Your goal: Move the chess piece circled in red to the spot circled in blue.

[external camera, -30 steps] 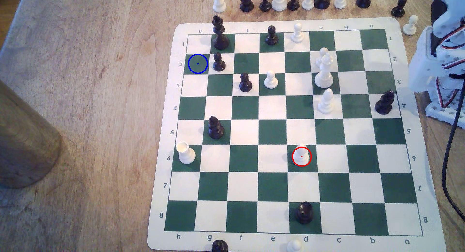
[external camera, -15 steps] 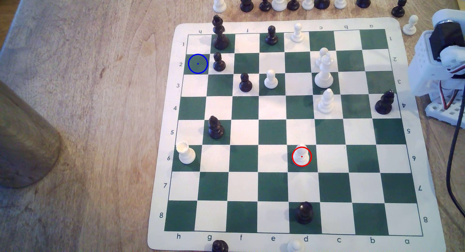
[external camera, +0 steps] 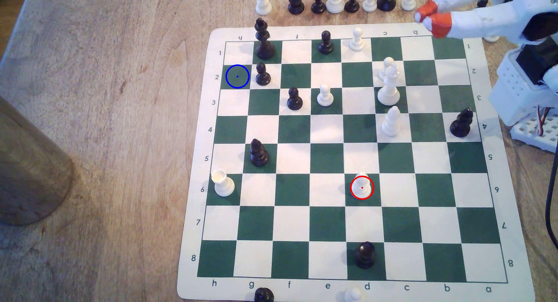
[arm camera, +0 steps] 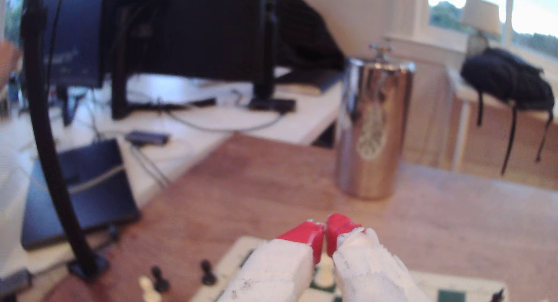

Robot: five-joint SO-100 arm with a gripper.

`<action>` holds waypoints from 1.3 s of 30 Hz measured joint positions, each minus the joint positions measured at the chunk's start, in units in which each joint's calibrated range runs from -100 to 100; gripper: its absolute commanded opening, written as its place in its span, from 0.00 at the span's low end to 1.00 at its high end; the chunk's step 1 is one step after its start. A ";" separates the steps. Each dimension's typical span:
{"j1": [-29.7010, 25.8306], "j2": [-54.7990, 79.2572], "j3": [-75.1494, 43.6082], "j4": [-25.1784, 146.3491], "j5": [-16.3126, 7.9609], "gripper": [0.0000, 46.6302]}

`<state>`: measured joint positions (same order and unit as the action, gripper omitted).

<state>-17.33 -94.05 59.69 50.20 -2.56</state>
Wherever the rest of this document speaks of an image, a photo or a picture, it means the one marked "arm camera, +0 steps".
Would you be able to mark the black backpack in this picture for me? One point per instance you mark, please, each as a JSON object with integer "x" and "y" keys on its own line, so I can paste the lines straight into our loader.
{"x": 510, "y": 80}

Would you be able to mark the white chess pawn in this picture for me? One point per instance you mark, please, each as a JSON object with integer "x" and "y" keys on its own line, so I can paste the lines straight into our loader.
{"x": 149, "y": 291}

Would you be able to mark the beige shade table lamp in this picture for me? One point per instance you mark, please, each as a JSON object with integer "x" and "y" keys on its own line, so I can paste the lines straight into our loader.
{"x": 479, "y": 16}

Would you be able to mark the black curved stand pole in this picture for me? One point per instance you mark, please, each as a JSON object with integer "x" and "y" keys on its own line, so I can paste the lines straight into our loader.
{"x": 48, "y": 162}

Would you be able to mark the dark flat book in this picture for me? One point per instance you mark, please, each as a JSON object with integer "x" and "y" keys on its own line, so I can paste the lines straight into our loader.
{"x": 311, "y": 80}

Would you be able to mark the black jacket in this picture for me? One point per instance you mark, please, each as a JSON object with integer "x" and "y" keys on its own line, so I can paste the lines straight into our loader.
{"x": 301, "y": 36}

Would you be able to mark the small dark grey device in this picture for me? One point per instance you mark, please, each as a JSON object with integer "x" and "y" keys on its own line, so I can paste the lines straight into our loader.
{"x": 15, "y": 283}

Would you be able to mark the small black usb hub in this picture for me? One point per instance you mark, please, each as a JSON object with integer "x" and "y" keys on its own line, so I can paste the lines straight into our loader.
{"x": 147, "y": 138}

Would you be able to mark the white side table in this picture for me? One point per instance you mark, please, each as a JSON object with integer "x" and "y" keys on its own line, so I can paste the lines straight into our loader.
{"x": 457, "y": 119}

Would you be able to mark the black closed laptop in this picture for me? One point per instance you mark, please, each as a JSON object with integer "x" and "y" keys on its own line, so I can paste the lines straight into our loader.
{"x": 100, "y": 197}

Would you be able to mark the white chess rook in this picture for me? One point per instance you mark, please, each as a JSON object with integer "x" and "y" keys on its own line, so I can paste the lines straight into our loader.
{"x": 325, "y": 273}

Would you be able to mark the green white chess mat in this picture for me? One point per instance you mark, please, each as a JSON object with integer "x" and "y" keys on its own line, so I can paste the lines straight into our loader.
{"x": 475, "y": 289}

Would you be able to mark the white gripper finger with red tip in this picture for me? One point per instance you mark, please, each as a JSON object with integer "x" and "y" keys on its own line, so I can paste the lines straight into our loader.
{"x": 370, "y": 271}
{"x": 279, "y": 271}

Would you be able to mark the white office desk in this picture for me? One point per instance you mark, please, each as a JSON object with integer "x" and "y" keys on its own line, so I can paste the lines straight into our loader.
{"x": 305, "y": 114}

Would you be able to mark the black chess pawn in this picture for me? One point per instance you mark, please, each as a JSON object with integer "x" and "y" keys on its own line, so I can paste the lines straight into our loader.
{"x": 160, "y": 281}
{"x": 208, "y": 273}

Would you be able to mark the black slim desk stand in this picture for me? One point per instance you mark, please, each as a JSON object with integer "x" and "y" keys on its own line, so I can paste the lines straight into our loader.
{"x": 266, "y": 66}

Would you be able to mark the large black computer monitor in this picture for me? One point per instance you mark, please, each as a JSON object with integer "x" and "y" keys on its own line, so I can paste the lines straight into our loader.
{"x": 196, "y": 32}

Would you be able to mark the dark blue computer screen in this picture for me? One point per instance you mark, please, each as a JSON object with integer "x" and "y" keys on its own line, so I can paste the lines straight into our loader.
{"x": 74, "y": 36}

